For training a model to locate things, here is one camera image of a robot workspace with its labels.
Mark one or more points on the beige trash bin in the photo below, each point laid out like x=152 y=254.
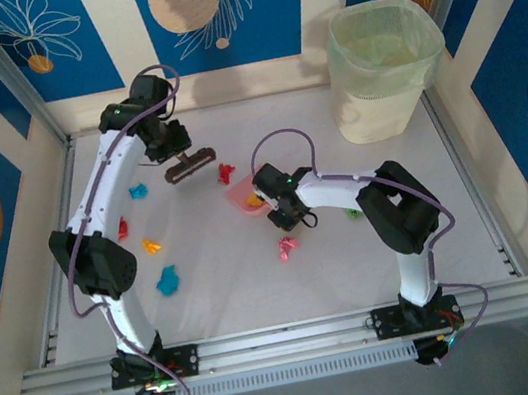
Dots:
x=376 y=113

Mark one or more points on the brown hand brush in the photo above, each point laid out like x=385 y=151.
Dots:
x=190 y=166

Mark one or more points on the green paper scrap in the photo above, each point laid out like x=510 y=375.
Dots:
x=353 y=213

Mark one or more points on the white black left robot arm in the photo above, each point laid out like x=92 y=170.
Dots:
x=114 y=182

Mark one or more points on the large blue paper scrap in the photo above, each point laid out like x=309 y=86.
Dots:
x=167 y=282

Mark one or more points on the control board with green light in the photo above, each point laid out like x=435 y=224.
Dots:
x=156 y=389
x=436 y=348

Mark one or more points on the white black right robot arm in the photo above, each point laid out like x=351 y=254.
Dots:
x=329 y=194

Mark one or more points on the pink plastic dustpan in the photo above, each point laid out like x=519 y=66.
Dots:
x=238 y=194

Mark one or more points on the small blue paper scrap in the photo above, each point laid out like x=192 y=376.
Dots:
x=138 y=191

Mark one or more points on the orange yellow paper scrap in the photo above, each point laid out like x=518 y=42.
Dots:
x=152 y=245

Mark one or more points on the translucent green bin liner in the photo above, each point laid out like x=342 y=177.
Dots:
x=348 y=66

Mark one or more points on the red paper scrap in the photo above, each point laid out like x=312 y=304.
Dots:
x=225 y=172
x=123 y=229

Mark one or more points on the aluminium frame rail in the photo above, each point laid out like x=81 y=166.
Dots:
x=278 y=342

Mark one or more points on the aluminium table side rail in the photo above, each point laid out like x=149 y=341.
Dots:
x=51 y=324
x=491 y=220

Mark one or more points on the pink paper scrap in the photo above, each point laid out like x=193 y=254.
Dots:
x=286 y=246

